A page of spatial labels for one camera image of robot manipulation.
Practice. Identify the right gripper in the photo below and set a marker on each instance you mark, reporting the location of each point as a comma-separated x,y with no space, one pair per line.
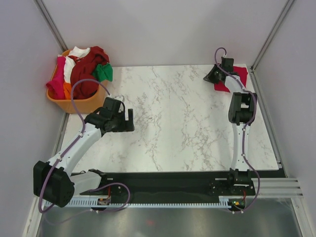
209,77

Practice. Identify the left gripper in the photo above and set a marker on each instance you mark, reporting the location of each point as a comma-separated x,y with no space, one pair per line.
127,125

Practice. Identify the crimson pink t shirt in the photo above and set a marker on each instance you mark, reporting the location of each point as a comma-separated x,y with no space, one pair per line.
241,72

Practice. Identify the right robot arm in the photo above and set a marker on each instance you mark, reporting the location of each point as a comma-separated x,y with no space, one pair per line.
241,115

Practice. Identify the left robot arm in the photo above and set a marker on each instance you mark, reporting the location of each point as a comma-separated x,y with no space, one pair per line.
53,180

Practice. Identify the green t shirt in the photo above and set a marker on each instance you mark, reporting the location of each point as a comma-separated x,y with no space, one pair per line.
103,72

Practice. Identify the orange t shirt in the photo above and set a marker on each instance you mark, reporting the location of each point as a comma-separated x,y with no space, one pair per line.
67,90

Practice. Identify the dark red t shirt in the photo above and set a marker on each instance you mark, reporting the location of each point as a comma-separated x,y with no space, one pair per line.
84,69

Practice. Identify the magenta pink t shirt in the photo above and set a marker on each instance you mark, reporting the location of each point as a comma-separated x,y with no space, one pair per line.
56,85

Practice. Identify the white t shirt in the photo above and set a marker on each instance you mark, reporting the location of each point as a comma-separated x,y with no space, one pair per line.
74,56

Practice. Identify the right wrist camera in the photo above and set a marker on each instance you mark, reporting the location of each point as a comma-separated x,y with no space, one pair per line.
227,64

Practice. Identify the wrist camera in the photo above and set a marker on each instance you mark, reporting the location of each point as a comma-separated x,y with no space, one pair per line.
117,102
227,64

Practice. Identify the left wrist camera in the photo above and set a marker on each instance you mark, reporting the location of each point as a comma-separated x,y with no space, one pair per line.
117,102

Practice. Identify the white cable duct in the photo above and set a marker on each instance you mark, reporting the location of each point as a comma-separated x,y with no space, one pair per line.
93,202

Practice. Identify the right aluminium frame post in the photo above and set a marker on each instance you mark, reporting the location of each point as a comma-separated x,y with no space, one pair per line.
273,32

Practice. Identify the aluminium frame post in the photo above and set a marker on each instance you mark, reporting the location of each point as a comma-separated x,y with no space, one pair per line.
273,32
51,24

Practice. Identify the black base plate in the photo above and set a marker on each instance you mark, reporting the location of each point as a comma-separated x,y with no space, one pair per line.
170,187

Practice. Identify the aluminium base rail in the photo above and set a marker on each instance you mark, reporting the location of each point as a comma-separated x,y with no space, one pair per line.
279,188

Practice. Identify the left aluminium frame post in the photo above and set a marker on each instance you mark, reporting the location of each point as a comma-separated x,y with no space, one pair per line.
51,24

